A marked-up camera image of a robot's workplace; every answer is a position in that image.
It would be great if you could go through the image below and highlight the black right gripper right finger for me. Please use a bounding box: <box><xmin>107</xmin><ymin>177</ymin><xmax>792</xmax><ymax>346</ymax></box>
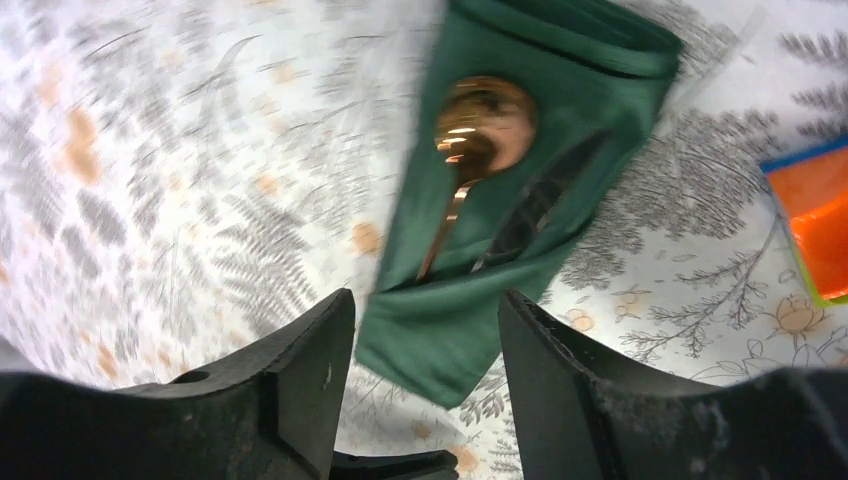
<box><xmin>498</xmin><ymin>291</ymin><xmax>847</xmax><ymax>479</ymax></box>

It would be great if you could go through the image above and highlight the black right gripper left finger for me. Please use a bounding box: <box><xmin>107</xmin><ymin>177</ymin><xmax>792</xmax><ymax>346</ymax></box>
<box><xmin>1</xmin><ymin>289</ymin><xmax>355</xmax><ymax>479</ymax></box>

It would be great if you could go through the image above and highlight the black table knife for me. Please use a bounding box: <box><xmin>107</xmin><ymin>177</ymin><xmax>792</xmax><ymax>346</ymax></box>
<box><xmin>470</xmin><ymin>130</ymin><xmax>612</xmax><ymax>273</ymax></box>

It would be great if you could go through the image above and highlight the copper spoon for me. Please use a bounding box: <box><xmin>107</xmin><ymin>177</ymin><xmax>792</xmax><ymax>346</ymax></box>
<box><xmin>416</xmin><ymin>76</ymin><xmax>538</xmax><ymax>281</ymax></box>

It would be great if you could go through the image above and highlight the dark green cloth napkin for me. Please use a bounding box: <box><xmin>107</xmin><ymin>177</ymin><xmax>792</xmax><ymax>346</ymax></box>
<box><xmin>355</xmin><ymin>1</ymin><xmax>683</xmax><ymax>409</ymax></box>

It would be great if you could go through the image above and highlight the floral patterned table mat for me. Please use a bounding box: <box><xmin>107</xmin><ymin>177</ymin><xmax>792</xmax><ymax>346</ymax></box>
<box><xmin>1</xmin><ymin>1</ymin><xmax>847</xmax><ymax>479</ymax></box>

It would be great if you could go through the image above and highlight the colourful toy block stack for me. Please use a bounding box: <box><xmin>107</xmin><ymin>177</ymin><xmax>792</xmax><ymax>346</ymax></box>
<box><xmin>760</xmin><ymin>136</ymin><xmax>847</xmax><ymax>307</ymax></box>

